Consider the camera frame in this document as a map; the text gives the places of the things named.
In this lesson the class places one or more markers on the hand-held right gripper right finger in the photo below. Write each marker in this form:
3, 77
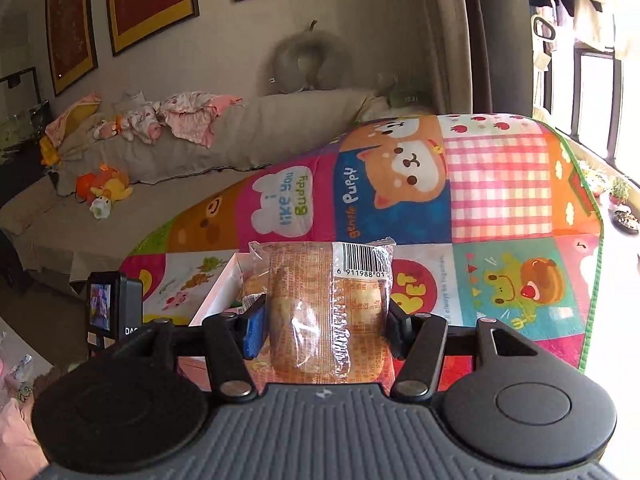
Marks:
396, 332

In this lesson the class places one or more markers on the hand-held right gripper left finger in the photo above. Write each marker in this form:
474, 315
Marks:
255, 330

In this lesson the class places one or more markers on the pink cardboard box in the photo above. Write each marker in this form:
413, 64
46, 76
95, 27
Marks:
215, 300

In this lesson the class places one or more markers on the clear bread packet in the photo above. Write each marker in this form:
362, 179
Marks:
320, 310

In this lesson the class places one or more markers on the small bread packet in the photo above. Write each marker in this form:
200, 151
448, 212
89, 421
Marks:
252, 285

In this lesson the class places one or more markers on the white and green plush toy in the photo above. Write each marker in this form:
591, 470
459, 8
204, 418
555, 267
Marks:
100, 208

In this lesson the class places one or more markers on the orange and yellow plush toy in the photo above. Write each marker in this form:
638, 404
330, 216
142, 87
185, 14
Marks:
107, 186

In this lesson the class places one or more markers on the beige sofa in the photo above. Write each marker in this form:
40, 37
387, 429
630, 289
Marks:
200, 195

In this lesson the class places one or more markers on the person's pink clothing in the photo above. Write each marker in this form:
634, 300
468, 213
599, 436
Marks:
15, 420

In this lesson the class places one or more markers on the small pink plush toy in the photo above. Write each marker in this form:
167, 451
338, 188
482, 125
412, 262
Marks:
106, 129

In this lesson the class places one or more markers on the colourful printed play mat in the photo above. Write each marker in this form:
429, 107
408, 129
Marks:
500, 185

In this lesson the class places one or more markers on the pink patterned baby clothes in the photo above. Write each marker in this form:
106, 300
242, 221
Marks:
142, 125

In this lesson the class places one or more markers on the pink crumpled clothes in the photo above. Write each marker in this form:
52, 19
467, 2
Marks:
195, 120

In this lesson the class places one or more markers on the pink folded cloth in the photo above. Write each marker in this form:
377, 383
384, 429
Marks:
72, 115

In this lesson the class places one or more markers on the black glass cabinet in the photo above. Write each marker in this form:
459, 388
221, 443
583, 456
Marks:
20, 120

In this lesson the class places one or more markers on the green digital clock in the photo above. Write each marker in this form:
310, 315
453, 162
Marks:
410, 100

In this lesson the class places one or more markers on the small potted plant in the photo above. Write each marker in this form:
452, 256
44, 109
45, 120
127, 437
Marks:
620, 190
592, 177

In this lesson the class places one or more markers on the dark plant bowl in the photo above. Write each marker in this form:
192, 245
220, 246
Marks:
626, 221

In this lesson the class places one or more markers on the grey neck pillow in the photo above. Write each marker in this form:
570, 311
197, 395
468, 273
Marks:
305, 65

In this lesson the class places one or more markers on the beige curtain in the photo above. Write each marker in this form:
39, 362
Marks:
450, 35

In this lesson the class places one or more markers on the hanging clothes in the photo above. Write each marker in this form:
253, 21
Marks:
590, 5

